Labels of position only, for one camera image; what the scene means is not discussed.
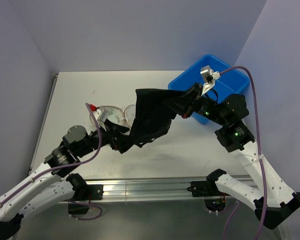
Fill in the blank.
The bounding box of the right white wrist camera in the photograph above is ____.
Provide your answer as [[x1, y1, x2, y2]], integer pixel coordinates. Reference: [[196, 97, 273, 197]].
[[200, 65, 220, 96]]

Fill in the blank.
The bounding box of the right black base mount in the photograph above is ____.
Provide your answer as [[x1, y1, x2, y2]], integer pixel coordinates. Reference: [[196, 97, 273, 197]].
[[187, 180, 228, 198]]

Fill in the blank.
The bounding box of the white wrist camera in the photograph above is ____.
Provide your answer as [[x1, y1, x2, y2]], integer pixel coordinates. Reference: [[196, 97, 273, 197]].
[[200, 65, 220, 96], [89, 104, 110, 124]]

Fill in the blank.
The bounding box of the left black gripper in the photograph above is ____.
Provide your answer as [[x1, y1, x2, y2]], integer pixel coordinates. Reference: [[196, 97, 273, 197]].
[[77, 118, 139, 157]]

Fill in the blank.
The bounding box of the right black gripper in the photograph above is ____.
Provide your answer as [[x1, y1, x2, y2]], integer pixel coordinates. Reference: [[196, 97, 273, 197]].
[[161, 82, 227, 126]]

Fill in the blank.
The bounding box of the blue plastic bin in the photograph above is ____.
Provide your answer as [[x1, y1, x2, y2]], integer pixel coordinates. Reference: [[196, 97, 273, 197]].
[[168, 54, 250, 127]]

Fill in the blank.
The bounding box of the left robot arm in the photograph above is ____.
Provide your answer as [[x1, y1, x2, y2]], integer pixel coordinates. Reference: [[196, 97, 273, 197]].
[[0, 121, 129, 240]]

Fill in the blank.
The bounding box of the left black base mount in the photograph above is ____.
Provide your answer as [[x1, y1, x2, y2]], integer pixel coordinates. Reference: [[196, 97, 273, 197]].
[[68, 184, 104, 216]]

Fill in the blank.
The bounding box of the black garment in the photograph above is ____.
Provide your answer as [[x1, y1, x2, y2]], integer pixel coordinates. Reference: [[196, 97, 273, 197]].
[[117, 88, 184, 154]]

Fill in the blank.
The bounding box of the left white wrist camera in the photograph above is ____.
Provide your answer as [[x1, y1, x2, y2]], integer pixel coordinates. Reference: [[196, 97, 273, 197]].
[[89, 104, 110, 124]]

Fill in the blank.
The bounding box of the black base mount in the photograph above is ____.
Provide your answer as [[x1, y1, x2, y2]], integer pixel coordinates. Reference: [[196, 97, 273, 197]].
[[68, 184, 104, 216], [187, 180, 228, 198]]

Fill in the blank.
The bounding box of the pale mint bra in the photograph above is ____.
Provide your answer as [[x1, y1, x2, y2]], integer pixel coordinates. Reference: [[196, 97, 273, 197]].
[[108, 109, 120, 122]]

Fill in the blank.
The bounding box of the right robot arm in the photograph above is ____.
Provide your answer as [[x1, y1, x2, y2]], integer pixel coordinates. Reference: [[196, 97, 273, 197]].
[[163, 83, 300, 230]]

